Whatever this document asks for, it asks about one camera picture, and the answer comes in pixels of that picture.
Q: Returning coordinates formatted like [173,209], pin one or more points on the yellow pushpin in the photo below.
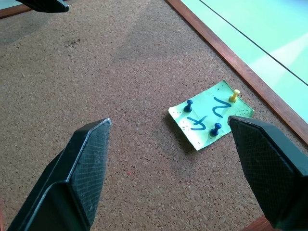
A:
[234,95]

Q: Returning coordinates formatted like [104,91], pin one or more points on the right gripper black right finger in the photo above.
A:
[269,168]

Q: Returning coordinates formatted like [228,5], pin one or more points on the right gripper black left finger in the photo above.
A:
[81,173]

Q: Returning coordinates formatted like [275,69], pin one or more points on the cork board with wooden frame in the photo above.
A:
[120,72]

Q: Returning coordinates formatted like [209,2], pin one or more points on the blue pushpin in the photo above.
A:
[188,106]
[215,129]

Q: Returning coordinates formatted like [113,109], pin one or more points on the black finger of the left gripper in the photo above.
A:
[45,6]

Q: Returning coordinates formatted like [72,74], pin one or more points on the green paper note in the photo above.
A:
[206,102]

